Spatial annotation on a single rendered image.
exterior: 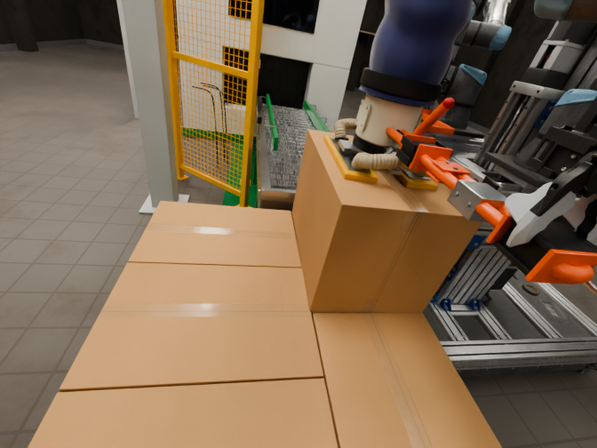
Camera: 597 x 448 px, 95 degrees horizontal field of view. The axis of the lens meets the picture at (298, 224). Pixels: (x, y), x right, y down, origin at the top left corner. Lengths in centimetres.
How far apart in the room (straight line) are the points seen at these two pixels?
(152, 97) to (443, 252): 176
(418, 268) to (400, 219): 21
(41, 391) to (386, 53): 163
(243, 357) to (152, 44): 167
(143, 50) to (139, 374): 164
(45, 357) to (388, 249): 142
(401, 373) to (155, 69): 188
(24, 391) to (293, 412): 110
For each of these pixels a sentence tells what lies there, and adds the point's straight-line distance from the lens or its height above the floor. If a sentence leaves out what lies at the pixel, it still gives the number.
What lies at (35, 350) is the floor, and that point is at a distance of 166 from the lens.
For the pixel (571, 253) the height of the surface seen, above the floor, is 109.
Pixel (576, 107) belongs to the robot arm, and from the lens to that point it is 109.
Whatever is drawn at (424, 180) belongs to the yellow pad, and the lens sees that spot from 91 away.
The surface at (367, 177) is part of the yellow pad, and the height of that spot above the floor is 96.
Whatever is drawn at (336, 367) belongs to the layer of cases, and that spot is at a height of 54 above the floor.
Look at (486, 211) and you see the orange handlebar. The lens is 52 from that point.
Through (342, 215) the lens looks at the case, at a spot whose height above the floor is 91.
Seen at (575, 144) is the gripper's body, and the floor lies 120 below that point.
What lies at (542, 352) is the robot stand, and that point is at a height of 21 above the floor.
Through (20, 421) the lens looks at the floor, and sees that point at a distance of 151.
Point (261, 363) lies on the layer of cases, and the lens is 80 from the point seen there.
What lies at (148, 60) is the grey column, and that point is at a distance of 197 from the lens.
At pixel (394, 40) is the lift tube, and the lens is 85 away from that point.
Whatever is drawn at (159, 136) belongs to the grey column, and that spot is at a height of 57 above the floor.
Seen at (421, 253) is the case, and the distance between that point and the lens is 85.
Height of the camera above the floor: 125
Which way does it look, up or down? 34 degrees down
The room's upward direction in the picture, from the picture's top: 12 degrees clockwise
